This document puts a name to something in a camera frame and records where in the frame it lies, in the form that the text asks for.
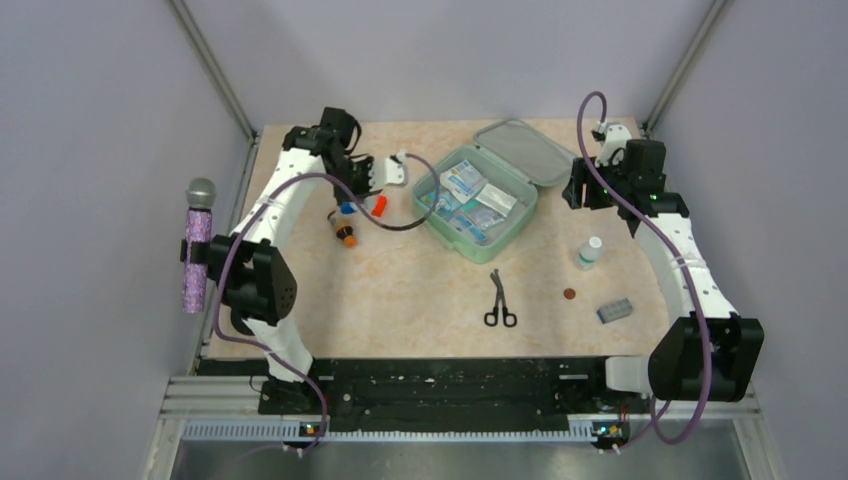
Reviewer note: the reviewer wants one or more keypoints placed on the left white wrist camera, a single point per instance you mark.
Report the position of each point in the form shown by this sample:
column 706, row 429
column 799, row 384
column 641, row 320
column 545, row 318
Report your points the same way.
column 391, row 171

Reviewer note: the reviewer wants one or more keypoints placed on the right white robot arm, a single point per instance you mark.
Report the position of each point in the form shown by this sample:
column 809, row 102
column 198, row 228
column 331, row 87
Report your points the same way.
column 708, row 342

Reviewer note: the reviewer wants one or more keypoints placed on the white bottle green label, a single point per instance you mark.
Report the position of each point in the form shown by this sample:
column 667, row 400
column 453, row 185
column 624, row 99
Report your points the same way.
column 589, row 253

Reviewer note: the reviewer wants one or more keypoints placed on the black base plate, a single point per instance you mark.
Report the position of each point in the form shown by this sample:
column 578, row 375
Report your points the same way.
column 454, row 395

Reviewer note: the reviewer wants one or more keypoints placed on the blue small clear packet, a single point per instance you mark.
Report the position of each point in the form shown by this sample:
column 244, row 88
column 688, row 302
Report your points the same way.
column 465, row 226

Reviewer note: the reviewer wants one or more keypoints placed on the small blue capped bottle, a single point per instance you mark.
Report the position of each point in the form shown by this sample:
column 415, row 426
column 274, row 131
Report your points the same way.
column 348, row 208

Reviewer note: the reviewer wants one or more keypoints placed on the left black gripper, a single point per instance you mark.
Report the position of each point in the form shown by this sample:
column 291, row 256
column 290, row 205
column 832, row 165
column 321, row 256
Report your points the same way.
column 365, row 164

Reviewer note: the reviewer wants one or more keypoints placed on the blue white bagged packet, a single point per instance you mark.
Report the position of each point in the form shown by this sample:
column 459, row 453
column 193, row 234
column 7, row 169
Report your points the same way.
column 463, row 180

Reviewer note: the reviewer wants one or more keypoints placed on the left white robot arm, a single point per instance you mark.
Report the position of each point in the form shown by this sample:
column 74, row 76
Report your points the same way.
column 257, row 284

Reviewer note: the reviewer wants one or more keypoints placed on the brown bottle orange cap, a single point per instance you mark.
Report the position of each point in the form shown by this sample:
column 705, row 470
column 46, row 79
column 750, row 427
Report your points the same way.
column 342, row 229

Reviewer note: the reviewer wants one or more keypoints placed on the purple glitter microphone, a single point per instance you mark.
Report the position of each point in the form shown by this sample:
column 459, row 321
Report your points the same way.
column 200, row 196

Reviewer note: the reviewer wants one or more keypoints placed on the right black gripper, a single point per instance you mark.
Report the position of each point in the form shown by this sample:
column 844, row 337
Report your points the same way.
column 575, row 191

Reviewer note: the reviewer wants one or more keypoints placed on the orange red small box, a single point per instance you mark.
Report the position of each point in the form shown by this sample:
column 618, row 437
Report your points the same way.
column 377, row 205

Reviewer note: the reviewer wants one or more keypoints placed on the blue cotton swab packet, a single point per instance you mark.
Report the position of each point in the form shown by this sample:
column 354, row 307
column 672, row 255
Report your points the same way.
column 444, row 201

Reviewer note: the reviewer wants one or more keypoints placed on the grey blue pill blister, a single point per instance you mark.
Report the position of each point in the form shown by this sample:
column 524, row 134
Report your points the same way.
column 615, row 310

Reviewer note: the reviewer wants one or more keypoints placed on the mint green medicine case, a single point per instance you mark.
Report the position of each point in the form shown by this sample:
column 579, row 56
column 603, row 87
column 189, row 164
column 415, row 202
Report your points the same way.
column 516, row 158

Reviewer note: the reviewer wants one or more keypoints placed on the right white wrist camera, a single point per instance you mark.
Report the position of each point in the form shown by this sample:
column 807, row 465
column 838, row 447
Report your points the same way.
column 613, row 138

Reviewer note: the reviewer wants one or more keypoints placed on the white gauze packet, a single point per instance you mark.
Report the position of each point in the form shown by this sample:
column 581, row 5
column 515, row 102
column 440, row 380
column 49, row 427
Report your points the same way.
column 497, row 199

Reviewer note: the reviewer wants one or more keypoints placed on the black scissors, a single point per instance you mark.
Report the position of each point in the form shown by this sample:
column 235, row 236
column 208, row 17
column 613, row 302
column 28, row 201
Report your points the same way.
column 499, row 314

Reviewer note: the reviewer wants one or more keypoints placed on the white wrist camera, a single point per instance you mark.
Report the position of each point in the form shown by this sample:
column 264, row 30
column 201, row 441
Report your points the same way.
column 391, row 171
column 613, row 138

